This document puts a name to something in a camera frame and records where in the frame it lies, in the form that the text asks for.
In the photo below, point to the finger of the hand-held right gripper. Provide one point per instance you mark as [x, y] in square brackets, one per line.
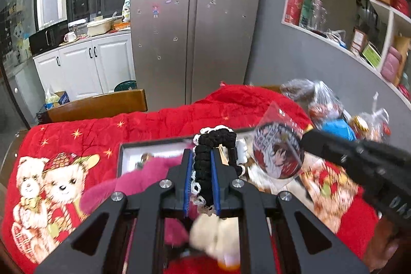
[330, 140]
[343, 163]

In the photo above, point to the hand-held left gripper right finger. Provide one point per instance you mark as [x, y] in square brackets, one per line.
[221, 190]

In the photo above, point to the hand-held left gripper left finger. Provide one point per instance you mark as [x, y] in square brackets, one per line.
[179, 190]

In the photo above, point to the black lace scrunchie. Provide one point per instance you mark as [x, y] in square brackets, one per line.
[205, 158]

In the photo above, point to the dark shallow box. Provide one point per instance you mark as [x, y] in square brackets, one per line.
[160, 152]

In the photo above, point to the cream plush dog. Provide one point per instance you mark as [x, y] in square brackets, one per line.
[208, 235]

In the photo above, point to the round badge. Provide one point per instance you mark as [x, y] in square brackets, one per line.
[277, 152]

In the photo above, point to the person's right hand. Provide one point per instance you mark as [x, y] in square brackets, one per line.
[385, 245]

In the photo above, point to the blue plastic bag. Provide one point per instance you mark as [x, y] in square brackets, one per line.
[338, 131]

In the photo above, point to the yellow lid jar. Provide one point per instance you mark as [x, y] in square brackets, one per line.
[359, 125]

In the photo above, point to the pink plush toy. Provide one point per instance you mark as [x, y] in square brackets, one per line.
[144, 171]

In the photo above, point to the knotted clear plastic bag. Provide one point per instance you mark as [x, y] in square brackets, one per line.
[375, 123]

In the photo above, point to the brown plastic bag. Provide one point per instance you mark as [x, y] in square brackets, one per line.
[297, 89]

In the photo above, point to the green card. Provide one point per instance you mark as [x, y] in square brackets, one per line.
[371, 55]

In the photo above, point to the pink bag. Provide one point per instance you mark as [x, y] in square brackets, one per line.
[390, 65]

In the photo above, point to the red printed blanket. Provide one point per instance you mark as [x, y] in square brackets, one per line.
[96, 132]

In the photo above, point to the dark green bin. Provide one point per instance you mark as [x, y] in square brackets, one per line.
[125, 86]

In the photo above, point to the glass jar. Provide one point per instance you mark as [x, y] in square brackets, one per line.
[318, 15]

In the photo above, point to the green box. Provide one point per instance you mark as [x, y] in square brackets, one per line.
[306, 12]

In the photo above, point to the white kitchen cabinet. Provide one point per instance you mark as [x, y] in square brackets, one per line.
[109, 68]

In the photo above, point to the red gift box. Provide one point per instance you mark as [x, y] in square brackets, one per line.
[294, 2]

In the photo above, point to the red boxes on shelf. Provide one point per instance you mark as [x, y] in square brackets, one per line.
[399, 2]

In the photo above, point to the silver refrigerator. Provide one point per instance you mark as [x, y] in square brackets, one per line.
[192, 36]

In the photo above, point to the white plastic bag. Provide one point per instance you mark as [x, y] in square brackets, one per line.
[51, 99]

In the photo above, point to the cream plastic basin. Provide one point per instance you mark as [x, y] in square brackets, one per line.
[99, 27]

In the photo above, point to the white mug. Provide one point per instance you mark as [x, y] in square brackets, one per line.
[70, 37]

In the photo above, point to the patterned bag on counter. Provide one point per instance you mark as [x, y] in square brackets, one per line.
[126, 9]

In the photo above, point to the black microwave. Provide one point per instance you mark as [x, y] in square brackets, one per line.
[45, 39]

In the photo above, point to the glass door with stickers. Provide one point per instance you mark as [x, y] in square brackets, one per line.
[16, 36]

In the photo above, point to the small picture frame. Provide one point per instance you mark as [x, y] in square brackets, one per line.
[358, 39]

